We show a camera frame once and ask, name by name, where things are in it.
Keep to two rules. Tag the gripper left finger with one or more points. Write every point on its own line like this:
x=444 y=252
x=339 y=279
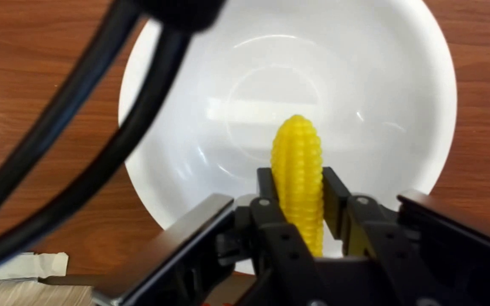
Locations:
x=194 y=246

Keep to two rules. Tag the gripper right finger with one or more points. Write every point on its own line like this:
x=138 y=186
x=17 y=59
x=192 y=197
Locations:
x=432 y=255

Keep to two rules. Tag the yellow corn toy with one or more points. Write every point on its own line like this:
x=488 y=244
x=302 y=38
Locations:
x=297 y=178

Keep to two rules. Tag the white bowl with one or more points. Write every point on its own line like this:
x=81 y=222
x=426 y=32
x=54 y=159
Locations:
x=368 y=97

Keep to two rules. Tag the white paper scrap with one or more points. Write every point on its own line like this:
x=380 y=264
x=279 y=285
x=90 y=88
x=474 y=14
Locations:
x=32 y=265

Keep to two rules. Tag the pale wood-grain board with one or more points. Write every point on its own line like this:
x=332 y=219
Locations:
x=24 y=294

